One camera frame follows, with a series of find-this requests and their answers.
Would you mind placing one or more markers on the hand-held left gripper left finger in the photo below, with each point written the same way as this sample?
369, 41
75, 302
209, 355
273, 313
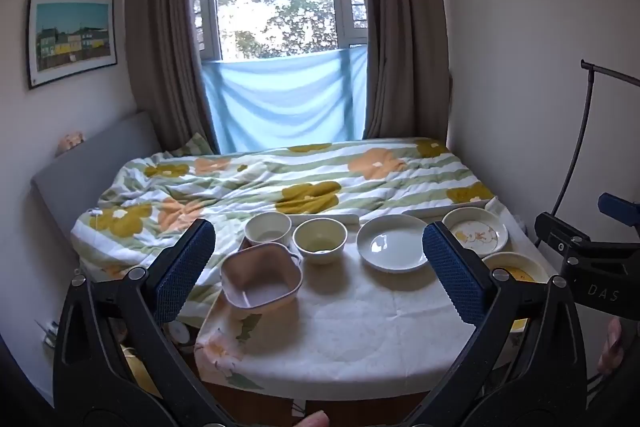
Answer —
182, 272

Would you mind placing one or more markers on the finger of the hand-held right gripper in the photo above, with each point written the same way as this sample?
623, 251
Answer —
620, 209
560, 232

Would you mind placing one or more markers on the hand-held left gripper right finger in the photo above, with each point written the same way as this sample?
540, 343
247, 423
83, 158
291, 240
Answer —
452, 272

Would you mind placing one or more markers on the floral print plate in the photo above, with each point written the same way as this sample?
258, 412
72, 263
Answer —
477, 232

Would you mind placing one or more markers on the yellow inside bowl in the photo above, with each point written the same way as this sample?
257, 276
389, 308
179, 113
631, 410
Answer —
517, 269

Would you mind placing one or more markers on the plain white plate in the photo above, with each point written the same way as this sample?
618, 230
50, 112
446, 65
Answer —
392, 244

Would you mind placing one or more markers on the pink square bowl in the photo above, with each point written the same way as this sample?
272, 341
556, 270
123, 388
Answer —
262, 279

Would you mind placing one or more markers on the tall cream bowl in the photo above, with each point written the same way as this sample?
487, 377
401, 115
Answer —
267, 229

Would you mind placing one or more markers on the wide cream bowl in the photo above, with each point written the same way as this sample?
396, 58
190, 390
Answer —
320, 239

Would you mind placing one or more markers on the person's right hand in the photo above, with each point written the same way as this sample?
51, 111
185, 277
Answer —
611, 347

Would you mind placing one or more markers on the person's left hand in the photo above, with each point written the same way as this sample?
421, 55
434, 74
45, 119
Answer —
312, 419

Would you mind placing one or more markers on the long white tray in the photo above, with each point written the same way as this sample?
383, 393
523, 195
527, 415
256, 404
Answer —
445, 209

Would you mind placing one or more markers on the black bent stand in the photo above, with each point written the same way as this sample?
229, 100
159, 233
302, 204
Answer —
585, 122

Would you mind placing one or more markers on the white floral tablecloth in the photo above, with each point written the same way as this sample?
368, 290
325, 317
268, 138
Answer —
360, 322

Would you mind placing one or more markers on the yellow box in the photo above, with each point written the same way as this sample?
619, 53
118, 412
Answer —
137, 369

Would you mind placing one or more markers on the floral striped blanket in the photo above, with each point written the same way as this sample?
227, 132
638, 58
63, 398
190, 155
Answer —
280, 177

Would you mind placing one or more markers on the grey padded headboard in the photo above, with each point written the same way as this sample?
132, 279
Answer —
95, 162

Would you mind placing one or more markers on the small plush toy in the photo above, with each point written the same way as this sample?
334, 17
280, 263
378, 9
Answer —
71, 143

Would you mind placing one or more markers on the light blue cloth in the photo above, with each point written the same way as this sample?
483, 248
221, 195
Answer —
280, 102

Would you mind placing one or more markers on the brown curtain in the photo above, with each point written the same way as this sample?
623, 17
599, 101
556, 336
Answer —
405, 32
165, 57

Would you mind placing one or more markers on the framed wall picture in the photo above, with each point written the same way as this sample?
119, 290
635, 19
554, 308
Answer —
70, 39

